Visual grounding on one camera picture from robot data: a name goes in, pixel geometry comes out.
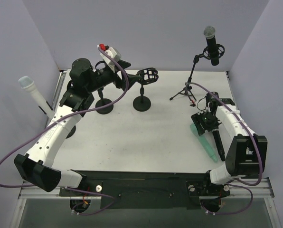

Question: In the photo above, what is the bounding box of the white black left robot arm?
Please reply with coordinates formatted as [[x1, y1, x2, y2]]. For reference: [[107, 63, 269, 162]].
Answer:
[[14, 58, 140, 196]]

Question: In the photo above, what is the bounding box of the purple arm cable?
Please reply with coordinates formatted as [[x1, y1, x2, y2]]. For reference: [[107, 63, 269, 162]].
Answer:
[[0, 46, 130, 217], [190, 82, 264, 216]]

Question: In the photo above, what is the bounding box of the black round base stand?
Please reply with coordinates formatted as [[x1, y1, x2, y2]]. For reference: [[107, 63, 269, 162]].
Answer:
[[66, 126, 76, 139]]

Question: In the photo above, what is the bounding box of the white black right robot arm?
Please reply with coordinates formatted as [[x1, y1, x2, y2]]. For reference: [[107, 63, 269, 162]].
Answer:
[[190, 92, 268, 194]]

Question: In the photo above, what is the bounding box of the black clip microphone stand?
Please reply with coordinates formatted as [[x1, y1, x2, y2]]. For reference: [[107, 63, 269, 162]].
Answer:
[[95, 87, 113, 114]]

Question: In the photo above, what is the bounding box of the black tripod microphone stand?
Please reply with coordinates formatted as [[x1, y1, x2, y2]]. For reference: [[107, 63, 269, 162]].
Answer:
[[169, 44, 226, 102]]

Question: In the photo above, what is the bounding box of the black shock mount stand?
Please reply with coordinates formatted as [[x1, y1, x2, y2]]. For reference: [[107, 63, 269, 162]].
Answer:
[[132, 67, 159, 112]]

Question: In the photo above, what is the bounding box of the black handheld microphone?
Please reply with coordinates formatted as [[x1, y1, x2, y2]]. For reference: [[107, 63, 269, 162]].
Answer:
[[212, 128, 226, 162]]

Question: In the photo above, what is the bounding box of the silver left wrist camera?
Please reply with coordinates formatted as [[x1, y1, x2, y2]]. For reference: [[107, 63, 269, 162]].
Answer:
[[97, 44, 122, 72]]

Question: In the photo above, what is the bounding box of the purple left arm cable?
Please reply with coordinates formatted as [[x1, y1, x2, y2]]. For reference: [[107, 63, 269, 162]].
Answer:
[[0, 46, 130, 217]]

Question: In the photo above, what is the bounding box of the white microphone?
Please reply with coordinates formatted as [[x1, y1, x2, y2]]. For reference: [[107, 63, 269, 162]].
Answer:
[[19, 76, 55, 120]]

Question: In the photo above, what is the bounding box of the mint green microphone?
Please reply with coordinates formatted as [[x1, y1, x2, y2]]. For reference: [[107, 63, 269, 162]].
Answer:
[[190, 123, 218, 163]]

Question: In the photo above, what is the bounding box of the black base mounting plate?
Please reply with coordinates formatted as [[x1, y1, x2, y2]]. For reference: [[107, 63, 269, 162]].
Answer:
[[59, 171, 230, 209]]

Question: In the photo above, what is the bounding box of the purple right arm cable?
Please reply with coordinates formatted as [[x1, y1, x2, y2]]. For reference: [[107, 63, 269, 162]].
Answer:
[[190, 82, 264, 216]]

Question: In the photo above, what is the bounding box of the grey head black microphone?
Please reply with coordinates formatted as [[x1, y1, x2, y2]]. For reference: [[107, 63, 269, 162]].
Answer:
[[203, 26, 219, 66]]

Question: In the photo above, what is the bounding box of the aluminium frame rail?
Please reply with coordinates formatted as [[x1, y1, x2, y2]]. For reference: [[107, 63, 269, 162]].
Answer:
[[8, 71, 282, 228]]

